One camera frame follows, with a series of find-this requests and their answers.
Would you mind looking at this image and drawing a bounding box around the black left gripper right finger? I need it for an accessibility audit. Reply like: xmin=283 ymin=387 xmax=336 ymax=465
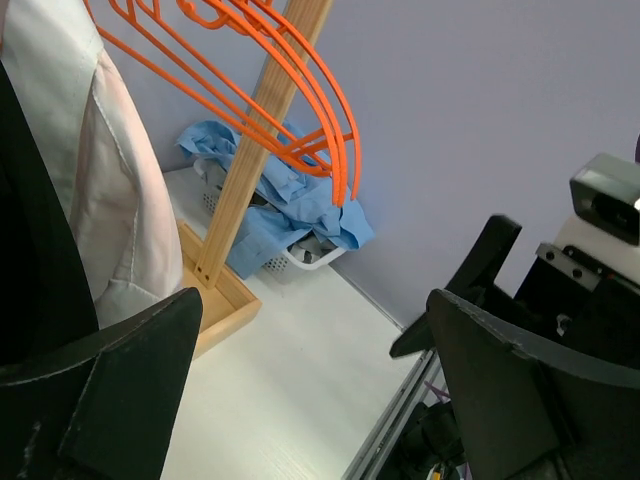
xmin=427 ymin=289 xmax=639 ymax=479

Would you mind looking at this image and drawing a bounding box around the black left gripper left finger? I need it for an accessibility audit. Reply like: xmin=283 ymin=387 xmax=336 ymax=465
xmin=1 ymin=288 xmax=203 ymax=479

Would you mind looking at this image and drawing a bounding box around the aluminium rail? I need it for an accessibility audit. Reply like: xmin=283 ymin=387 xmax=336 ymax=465
xmin=342 ymin=351 xmax=439 ymax=480

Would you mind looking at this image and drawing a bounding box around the wooden clothes rack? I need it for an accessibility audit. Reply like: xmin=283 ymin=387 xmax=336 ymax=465
xmin=178 ymin=1 xmax=333 ymax=360

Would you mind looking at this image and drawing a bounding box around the black shirt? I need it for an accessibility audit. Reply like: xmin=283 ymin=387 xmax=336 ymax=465
xmin=1 ymin=74 xmax=98 ymax=365

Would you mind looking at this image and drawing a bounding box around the orange hanger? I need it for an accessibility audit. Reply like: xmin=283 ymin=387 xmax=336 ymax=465
xmin=239 ymin=1 xmax=362 ymax=206
xmin=83 ymin=0 xmax=333 ymax=178
xmin=173 ymin=1 xmax=361 ymax=206

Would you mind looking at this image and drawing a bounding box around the white shirt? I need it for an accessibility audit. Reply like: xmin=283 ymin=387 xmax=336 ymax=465
xmin=1 ymin=0 xmax=183 ymax=327

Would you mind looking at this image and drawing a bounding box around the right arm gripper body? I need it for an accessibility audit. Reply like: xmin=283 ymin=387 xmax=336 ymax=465
xmin=515 ymin=243 xmax=639 ymax=368

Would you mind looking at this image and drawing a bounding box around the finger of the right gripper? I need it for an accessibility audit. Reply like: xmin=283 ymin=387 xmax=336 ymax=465
xmin=389 ymin=214 xmax=522 ymax=358

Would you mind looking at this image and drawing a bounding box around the blue shirt pile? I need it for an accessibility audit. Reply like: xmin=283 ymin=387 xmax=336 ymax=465
xmin=176 ymin=120 xmax=374 ymax=281

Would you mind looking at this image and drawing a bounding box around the white laundry basket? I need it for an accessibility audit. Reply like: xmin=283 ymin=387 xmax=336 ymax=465
xmin=226 ymin=195 xmax=345 ymax=278

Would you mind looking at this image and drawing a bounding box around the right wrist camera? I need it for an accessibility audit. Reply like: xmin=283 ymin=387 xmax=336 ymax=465
xmin=570 ymin=153 xmax=639 ymax=246

